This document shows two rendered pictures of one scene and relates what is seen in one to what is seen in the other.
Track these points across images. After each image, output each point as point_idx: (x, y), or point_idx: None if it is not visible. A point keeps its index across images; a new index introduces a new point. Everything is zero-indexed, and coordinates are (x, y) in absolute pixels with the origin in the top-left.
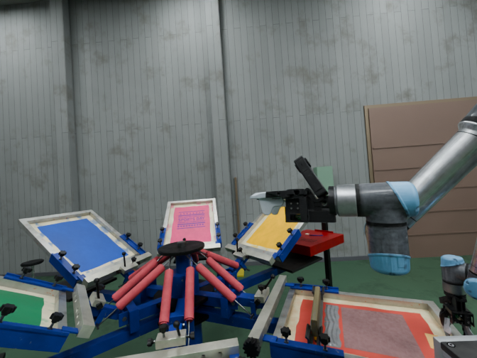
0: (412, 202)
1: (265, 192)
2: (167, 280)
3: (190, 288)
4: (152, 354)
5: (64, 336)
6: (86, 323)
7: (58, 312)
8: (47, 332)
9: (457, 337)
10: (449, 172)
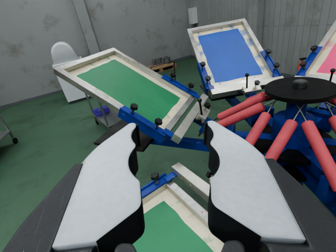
0: None
1: (81, 163)
2: (256, 125)
3: (276, 147)
4: (205, 185)
5: (162, 136)
6: (176, 133)
7: (159, 119)
8: (152, 129)
9: None
10: None
